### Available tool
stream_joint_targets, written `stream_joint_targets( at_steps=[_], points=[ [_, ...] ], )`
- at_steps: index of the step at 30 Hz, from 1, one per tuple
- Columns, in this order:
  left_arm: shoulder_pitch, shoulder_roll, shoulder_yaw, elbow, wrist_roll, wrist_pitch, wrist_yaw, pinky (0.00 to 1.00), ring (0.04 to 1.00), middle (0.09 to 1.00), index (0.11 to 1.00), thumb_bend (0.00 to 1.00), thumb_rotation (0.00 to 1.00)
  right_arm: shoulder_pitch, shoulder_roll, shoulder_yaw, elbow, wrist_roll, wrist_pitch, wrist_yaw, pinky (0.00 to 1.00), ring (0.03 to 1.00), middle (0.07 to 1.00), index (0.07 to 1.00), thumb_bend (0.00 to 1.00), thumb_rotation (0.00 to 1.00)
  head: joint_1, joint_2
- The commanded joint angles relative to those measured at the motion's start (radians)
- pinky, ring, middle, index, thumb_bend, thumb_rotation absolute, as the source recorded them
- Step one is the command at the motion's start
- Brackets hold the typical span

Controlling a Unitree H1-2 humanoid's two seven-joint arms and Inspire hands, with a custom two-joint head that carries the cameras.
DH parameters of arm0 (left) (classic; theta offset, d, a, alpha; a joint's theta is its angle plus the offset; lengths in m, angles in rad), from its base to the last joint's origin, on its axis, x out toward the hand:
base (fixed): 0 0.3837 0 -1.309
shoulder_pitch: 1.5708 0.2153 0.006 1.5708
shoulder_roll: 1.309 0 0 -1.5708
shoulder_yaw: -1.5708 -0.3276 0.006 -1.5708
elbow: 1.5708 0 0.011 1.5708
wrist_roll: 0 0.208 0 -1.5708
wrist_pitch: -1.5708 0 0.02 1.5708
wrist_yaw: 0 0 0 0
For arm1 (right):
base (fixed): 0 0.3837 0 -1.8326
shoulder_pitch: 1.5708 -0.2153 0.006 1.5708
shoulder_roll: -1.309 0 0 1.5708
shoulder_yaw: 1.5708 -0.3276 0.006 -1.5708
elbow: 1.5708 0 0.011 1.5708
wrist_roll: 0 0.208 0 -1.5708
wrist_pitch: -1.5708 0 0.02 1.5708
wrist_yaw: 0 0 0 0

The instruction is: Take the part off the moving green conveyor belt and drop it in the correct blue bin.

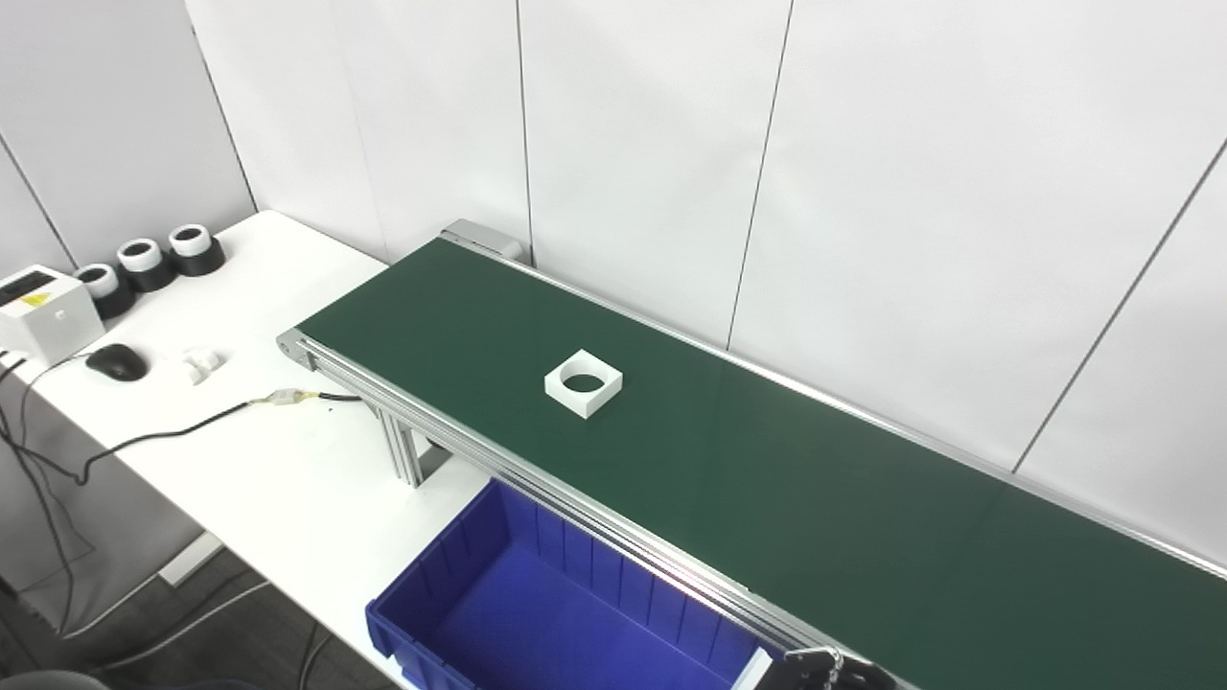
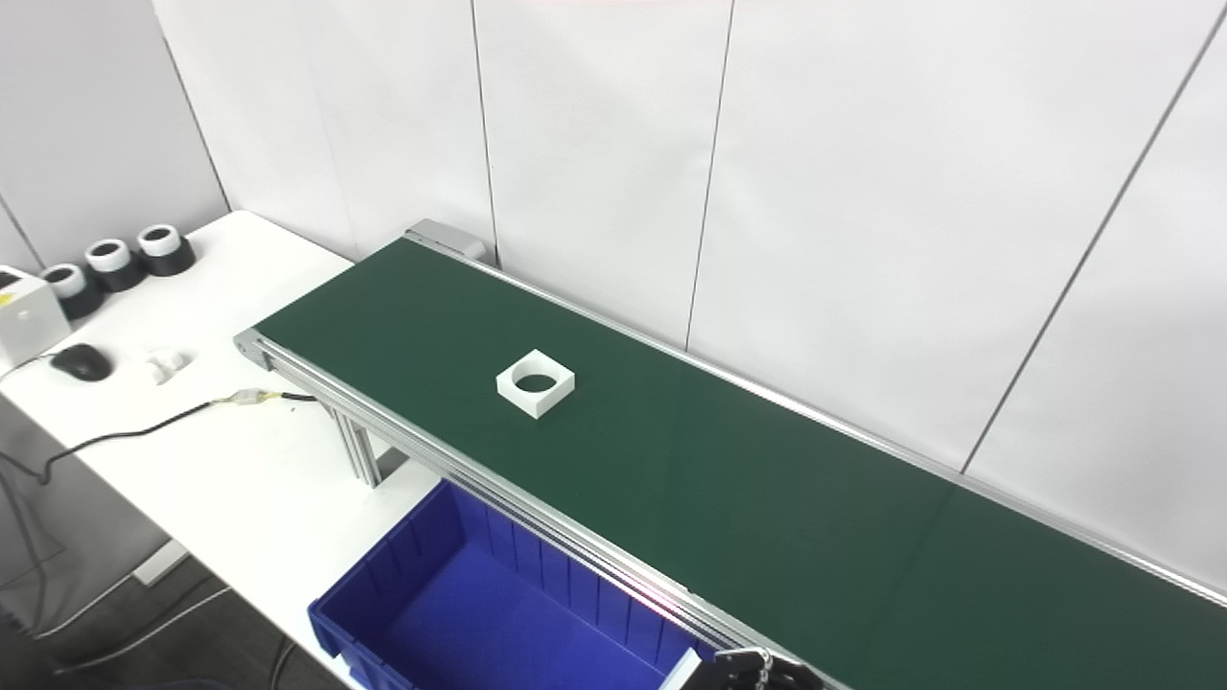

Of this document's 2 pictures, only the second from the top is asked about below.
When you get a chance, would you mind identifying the white square ring part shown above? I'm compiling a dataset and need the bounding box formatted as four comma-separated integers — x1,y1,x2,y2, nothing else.
496,349,576,420

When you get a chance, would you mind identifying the aluminium conveyor leg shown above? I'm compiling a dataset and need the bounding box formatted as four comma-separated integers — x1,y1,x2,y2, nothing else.
326,402,408,490

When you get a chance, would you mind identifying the black cable white connector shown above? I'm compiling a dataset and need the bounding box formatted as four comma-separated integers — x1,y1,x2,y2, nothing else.
0,387,317,490

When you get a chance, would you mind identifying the black computer mouse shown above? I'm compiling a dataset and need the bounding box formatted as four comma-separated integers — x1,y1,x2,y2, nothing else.
51,343,111,382

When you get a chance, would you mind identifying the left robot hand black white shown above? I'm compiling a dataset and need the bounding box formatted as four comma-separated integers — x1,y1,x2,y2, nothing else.
661,647,825,690

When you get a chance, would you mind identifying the black white cylinder part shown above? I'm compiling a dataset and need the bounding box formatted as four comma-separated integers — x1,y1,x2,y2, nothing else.
137,224,196,277
40,263,104,320
84,239,148,292

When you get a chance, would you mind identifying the blue plastic bin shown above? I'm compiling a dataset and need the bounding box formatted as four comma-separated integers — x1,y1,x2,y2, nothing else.
307,479,720,690

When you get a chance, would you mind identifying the grey conveyor end housing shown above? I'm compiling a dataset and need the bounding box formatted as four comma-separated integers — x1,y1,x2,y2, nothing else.
405,218,498,269

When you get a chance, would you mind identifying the white square box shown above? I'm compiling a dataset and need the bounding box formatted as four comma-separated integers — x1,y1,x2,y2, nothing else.
0,265,73,370

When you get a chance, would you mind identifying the green conveyor belt aluminium frame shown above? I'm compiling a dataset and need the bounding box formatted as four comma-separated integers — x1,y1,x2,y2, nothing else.
235,218,1227,690

